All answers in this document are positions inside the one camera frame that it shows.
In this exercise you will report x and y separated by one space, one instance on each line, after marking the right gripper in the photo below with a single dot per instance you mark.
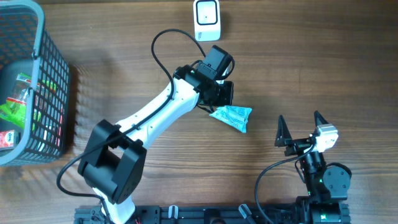
283 134

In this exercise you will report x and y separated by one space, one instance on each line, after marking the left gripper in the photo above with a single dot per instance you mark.
229 96

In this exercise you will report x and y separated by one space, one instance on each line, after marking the teal white snack packet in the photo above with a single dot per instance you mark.
234 116

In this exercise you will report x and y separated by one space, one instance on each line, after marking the green snack bag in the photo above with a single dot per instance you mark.
14 109

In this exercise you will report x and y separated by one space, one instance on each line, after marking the red small box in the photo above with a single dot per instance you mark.
8 139

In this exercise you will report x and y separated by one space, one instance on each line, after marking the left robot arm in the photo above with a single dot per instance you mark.
115 154

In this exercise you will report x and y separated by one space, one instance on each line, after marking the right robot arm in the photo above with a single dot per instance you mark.
327 184

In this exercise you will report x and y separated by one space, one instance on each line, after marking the white barcode scanner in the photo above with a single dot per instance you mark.
207 20

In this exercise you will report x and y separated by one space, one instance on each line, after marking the grey plastic shopping basket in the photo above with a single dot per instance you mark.
26 47

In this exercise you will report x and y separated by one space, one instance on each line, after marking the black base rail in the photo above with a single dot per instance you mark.
278 213

